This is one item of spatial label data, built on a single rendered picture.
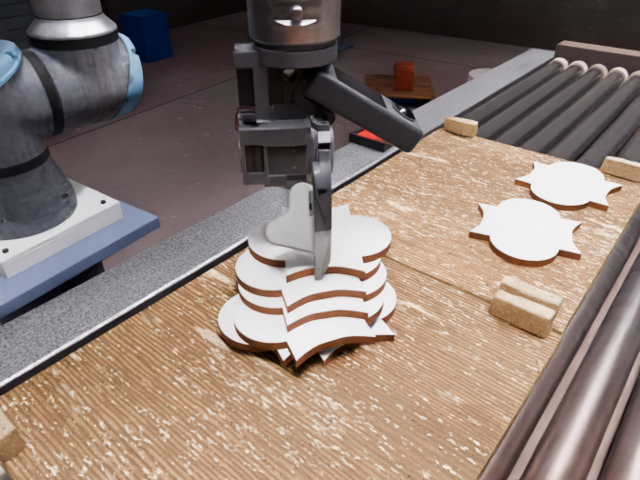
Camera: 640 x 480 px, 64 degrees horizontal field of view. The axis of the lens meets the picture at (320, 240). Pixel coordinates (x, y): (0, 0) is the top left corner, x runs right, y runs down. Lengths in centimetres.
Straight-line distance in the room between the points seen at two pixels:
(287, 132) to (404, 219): 29
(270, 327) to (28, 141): 45
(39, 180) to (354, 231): 46
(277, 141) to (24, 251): 45
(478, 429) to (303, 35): 34
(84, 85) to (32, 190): 16
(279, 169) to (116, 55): 41
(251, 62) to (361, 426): 31
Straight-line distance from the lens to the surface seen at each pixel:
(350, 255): 51
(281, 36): 42
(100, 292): 65
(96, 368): 53
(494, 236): 67
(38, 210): 81
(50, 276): 78
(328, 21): 43
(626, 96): 139
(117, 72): 82
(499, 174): 85
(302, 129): 45
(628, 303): 67
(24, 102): 78
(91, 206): 86
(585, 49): 164
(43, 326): 63
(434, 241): 66
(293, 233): 47
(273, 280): 50
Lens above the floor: 129
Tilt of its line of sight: 34 degrees down
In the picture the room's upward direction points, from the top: straight up
